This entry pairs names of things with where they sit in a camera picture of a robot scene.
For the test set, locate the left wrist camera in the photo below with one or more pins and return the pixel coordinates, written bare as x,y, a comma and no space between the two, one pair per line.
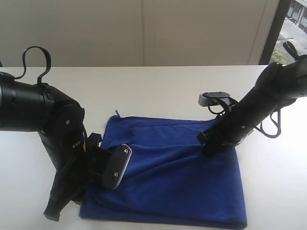
116,167

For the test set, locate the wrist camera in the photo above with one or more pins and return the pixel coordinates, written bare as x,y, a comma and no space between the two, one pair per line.
214,99
116,167

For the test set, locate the dark window frame post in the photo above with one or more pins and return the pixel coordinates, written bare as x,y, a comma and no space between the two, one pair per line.
279,17

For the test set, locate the blue microfiber towel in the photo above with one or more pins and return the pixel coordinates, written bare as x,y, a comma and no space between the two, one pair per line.
169,180

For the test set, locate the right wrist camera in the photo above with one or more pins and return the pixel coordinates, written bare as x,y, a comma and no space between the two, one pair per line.
214,99

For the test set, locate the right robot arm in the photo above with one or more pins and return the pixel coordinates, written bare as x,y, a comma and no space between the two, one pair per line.
276,87

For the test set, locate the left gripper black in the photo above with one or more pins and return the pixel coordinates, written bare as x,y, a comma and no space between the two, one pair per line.
70,184

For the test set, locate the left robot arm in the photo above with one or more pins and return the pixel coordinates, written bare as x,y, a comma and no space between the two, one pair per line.
58,120

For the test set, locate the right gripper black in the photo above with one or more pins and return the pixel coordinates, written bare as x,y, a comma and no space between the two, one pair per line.
227,132

